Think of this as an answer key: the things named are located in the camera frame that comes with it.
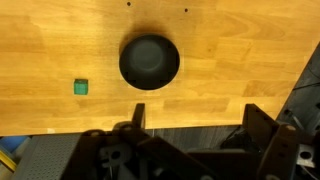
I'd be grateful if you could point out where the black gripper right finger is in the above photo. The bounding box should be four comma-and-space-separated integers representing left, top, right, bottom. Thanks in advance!
242, 103, 298, 180

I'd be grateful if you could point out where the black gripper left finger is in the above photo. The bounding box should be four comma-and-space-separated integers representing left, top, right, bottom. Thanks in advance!
113, 102, 214, 180

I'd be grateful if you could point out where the green block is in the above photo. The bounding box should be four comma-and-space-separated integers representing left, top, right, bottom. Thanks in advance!
73, 78, 90, 96

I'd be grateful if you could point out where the black bowl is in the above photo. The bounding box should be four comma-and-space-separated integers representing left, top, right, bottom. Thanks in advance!
118, 33, 181, 91

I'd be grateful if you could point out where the grey perforated metal cabinet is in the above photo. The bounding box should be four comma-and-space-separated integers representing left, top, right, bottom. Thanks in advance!
13, 133, 83, 180

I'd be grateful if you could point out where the blue plastic object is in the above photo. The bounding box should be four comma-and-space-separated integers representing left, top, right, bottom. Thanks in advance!
0, 135, 29, 154

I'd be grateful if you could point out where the yellow bar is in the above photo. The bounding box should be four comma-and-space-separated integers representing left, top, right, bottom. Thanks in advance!
0, 149, 18, 173

